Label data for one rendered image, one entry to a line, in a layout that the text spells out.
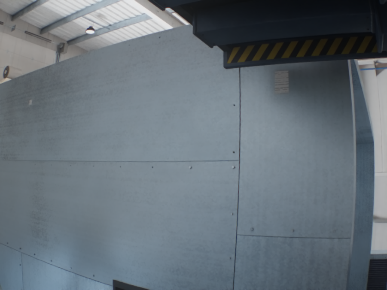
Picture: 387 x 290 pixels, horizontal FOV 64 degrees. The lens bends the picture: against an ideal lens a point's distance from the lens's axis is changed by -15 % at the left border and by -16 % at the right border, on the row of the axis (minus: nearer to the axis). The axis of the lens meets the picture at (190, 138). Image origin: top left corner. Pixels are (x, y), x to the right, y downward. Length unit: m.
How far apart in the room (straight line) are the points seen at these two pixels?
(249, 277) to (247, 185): 0.32
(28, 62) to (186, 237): 11.96
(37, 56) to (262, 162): 12.36
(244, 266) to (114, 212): 0.61
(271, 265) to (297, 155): 0.37
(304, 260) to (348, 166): 0.33
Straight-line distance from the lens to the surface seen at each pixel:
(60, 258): 1.88
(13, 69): 11.65
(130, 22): 12.03
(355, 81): 1.89
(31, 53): 13.11
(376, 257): 5.66
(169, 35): 1.50
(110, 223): 1.56
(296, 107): 1.18
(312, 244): 1.15
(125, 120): 1.52
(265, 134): 1.20
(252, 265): 1.22
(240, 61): 1.04
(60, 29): 13.48
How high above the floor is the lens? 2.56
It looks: 7 degrees up
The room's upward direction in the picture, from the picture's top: 2 degrees clockwise
